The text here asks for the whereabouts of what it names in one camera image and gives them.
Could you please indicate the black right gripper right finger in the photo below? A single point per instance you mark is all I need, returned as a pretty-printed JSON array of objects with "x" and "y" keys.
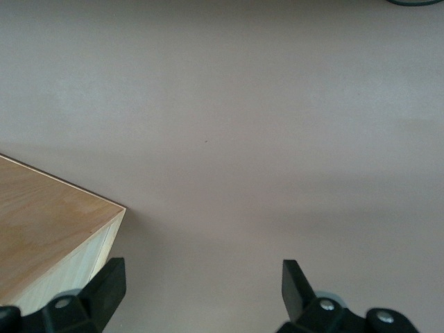
[{"x": 298, "y": 298}]

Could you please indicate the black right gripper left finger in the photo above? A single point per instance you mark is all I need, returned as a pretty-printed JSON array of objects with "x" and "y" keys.
[{"x": 100, "y": 295}]

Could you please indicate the wooden drawer cabinet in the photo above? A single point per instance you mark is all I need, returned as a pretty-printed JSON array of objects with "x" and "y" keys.
[{"x": 41, "y": 215}]

